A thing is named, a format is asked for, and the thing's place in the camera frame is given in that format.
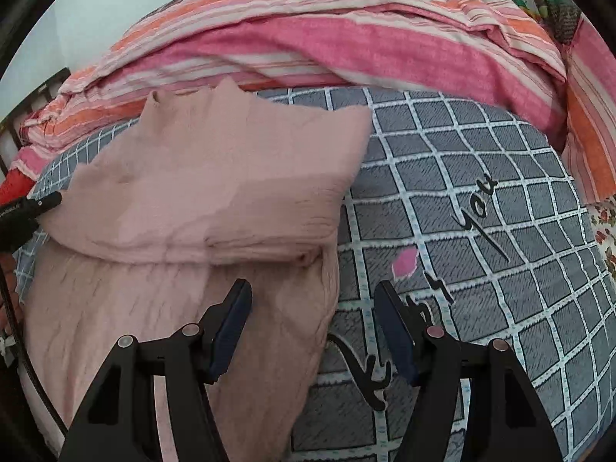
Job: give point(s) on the pink knit sweater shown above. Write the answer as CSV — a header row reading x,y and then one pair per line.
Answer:
x,y
192,211

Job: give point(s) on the grey checked bed sheet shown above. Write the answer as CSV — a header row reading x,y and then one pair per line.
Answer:
x,y
471,260

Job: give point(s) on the white floral sheet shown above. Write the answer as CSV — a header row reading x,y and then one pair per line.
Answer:
x,y
607,236

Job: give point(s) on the pink orange striped quilt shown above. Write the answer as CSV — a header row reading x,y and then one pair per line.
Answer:
x,y
337,43

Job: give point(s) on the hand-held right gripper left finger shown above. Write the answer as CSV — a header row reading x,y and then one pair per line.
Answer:
x,y
230,327

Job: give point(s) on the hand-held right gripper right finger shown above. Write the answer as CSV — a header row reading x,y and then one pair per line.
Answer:
x,y
395,332

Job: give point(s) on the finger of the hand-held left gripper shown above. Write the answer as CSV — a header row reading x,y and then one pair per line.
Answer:
x,y
45,201

